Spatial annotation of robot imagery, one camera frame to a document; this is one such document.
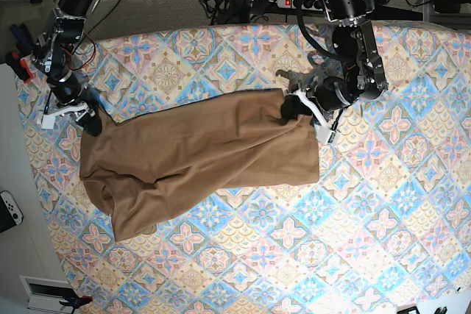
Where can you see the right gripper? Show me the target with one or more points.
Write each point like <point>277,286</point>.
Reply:
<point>67,96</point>

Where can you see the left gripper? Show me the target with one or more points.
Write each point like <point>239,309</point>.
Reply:
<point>323,102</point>

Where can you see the brown t-shirt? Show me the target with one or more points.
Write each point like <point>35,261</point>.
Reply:
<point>157,166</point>

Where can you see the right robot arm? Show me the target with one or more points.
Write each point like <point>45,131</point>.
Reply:
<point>52,56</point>

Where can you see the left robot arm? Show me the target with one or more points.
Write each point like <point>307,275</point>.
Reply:
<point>362,67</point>

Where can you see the red black clamp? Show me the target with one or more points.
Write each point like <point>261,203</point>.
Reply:
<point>18,65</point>

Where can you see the blue black clamp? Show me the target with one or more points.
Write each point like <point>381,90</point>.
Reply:
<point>24,41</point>

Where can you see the game console controller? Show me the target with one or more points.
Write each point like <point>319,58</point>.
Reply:
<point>10,213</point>

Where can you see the white box with window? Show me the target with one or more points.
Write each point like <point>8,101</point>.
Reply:
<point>45,295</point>

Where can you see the orange black bottom clamp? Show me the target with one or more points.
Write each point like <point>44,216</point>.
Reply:
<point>75,302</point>

